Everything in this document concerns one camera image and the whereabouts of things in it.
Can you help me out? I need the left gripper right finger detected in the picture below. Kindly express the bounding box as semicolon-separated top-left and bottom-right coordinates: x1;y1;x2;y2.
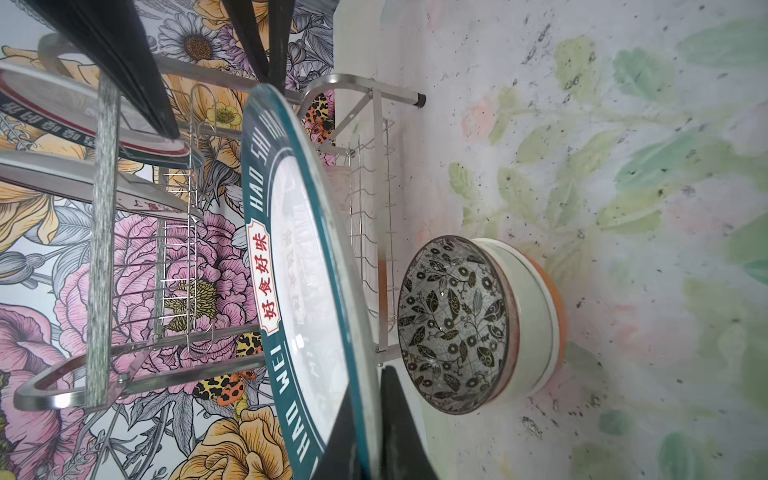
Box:
381;366;438;480

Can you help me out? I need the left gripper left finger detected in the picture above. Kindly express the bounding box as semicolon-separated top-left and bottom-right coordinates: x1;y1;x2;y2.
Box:
311;390;366;480

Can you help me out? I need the pink patterned bowl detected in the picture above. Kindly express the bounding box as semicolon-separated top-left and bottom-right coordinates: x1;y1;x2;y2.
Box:
396;235;520;415

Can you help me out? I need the white plate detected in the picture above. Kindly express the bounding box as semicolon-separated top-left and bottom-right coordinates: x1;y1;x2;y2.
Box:
241;84;383;479

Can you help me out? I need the chrome two-tier dish rack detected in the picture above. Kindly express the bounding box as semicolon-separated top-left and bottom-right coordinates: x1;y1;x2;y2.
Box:
11;32;427;415

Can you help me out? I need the red patterned plate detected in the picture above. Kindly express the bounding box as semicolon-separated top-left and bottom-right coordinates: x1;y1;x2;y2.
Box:
1;62;204;169

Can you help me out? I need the cream white bowl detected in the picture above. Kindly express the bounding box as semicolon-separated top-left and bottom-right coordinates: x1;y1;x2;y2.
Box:
473;238;567;399

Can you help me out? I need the green rimmed plate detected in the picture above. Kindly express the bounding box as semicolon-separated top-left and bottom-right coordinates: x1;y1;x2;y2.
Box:
1;151;203;221

